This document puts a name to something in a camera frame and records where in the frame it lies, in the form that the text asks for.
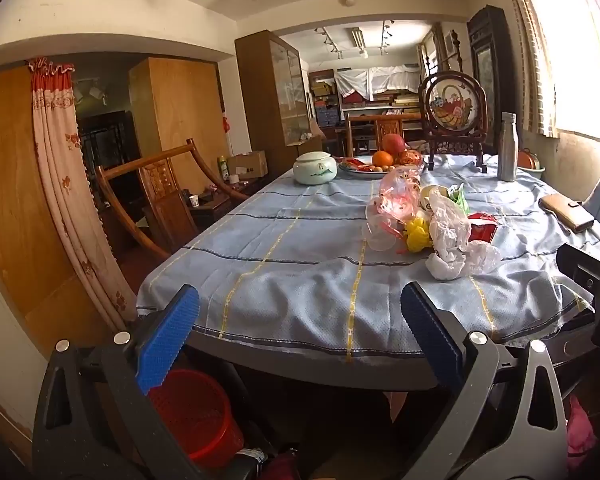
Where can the plywood wardrobe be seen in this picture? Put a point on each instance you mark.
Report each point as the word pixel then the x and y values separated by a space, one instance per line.
pixel 180 105

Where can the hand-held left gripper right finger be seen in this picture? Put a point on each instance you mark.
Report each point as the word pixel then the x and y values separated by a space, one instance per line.
pixel 430 337

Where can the dark carved standing screen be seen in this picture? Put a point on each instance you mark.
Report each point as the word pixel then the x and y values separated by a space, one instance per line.
pixel 485 70

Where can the red plastic basket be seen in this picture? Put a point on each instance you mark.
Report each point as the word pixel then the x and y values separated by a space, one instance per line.
pixel 195 420

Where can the blue fruit plate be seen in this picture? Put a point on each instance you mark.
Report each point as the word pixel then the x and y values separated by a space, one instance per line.
pixel 360 171

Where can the orange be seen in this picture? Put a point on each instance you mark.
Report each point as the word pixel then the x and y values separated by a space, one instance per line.
pixel 381 159

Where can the metal bottle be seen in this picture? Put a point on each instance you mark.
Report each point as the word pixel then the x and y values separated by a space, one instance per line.
pixel 507 147

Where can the white draped cloth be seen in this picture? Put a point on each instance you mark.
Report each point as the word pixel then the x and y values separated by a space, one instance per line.
pixel 375 80

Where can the dark wooden table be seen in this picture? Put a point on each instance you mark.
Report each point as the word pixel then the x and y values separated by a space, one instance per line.
pixel 330 371

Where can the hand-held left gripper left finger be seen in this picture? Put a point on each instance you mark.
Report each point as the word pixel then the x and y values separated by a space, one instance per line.
pixel 172 332

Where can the pile of longans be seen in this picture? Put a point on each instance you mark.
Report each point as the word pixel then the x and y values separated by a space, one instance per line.
pixel 381 168

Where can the red netted fruit pack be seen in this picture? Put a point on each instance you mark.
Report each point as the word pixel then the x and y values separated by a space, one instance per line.
pixel 410 158

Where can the small white cup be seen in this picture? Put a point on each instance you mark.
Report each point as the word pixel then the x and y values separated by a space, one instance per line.
pixel 194 201

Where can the brown leather wallet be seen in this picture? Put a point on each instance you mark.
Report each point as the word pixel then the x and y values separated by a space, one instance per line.
pixel 565 212

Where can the green packet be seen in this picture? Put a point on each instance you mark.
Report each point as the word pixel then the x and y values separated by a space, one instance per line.
pixel 460 199

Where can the clear plastic container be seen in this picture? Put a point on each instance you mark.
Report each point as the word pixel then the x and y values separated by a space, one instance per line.
pixel 380 237

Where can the cardboard box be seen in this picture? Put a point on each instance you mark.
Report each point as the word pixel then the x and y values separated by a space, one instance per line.
pixel 247 162

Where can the carved-back wooden chair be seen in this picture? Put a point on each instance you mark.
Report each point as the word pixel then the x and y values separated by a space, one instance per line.
pixel 380 127

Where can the red snack packets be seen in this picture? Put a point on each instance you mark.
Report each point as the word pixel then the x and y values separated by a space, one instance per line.
pixel 352 163

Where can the pink floral curtain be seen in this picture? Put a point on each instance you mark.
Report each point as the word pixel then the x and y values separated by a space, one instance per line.
pixel 65 160

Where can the pink clear plastic bag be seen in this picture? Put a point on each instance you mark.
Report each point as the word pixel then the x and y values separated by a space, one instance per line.
pixel 397 192

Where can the round embroidered table screen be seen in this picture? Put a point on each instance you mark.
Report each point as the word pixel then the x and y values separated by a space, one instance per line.
pixel 450 110

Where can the pink cloth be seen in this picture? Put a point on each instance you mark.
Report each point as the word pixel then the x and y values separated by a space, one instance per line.
pixel 582 435

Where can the white plastic bag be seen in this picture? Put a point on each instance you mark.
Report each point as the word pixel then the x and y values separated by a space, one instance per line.
pixel 450 230

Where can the wooden glass-door cabinet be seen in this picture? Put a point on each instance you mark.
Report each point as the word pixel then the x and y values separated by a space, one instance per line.
pixel 280 95

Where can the red packet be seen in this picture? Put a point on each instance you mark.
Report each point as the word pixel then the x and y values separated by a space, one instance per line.
pixel 482 230

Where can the stacked plastic basins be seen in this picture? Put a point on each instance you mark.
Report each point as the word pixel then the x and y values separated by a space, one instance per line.
pixel 530 162

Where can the yellow plastic wrapper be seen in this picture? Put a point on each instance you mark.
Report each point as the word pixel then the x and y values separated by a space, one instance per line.
pixel 417 235

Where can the blue checked tablecloth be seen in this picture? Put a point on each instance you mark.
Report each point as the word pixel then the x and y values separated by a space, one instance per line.
pixel 280 260

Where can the red apple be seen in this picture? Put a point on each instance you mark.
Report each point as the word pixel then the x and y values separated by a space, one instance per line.
pixel 393 143

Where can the white ceramic lidded jar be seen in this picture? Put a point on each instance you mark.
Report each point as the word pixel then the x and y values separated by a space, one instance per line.
pixel 315 167

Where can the fluorescent ceiling lamp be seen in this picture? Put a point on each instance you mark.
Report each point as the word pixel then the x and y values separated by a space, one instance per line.
pixel 360 42

